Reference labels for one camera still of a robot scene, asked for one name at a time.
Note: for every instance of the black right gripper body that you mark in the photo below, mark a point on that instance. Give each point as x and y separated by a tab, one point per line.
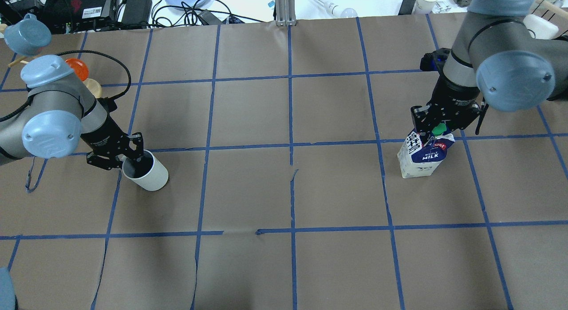
456	98

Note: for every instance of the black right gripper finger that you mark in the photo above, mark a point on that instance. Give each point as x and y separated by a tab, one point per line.
423	134

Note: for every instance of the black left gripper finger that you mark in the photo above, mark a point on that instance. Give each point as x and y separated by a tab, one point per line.
133	159

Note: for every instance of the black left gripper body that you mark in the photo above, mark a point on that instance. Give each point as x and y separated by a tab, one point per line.
103	135

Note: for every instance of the blue white milk carton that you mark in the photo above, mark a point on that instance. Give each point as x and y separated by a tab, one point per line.
418	158

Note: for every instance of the white mug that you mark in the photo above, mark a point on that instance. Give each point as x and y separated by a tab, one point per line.
152	175

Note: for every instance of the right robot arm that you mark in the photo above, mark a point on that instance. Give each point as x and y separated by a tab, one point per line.
494	62

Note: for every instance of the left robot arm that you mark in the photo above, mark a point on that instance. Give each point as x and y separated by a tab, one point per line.
59	112

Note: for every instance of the white paper cup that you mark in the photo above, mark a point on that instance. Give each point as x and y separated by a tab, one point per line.
424	6

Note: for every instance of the orange mug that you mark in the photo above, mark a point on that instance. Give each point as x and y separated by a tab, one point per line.
79	67

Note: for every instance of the blue mug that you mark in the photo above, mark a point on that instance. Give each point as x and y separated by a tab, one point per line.
28	37

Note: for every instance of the black power adapter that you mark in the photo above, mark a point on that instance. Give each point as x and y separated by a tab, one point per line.
135	14

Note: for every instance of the aluminium frame post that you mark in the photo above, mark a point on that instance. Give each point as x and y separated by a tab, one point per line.
285	13

